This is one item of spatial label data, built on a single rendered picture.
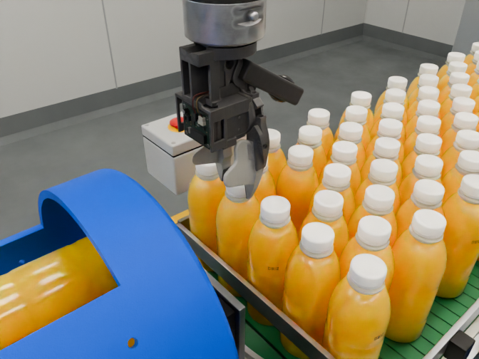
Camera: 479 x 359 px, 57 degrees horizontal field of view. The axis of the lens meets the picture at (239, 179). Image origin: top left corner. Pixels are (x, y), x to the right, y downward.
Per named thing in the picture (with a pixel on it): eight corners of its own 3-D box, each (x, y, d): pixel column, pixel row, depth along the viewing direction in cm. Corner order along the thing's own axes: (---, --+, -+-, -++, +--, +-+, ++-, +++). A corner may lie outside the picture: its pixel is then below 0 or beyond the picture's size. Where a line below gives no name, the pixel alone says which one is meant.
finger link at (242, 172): (221, 211, 58) (209, 145, 54) (254, 194, 61) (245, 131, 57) (235, 218, 55) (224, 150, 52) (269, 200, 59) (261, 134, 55)
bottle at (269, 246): (247, 289, 72) (249, 197, 61) (291, 290, 71) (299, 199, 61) (246, 325, 66) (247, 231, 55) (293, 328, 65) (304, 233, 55)
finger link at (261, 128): (239, 166, 58) (229, 102, 55) (249, 162, 59) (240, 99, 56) (262, 174, 55) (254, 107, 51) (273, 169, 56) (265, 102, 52)
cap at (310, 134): (306, 132, 77) (308, 123, 76) (325, 139, 75) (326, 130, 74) (294, 140, 75) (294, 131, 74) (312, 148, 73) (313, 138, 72)
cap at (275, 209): (260, 206, 60) (260, 195, 59) (289, 206, 60) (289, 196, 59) (259, 224, 57) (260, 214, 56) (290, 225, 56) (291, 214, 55)
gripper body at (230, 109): (177, 135, 56) (168, 39, 49) (229, 115, 60) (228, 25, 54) (214, 159, 51) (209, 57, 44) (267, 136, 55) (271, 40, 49)
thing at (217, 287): (185, 331, 62) (178, 267, 55) (199, 322, 63) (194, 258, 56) (230, 382, 56) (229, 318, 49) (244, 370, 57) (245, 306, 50)
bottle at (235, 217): (239, 305, 69) (239, 211, 59) (209, 281, 73) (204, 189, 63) (269, 281, 73) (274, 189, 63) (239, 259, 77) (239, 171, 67)
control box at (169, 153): (147, 172, 82) (140, 123, 77) (229, 139, 93) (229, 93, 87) (177, 196, 76) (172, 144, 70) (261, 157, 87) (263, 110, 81)
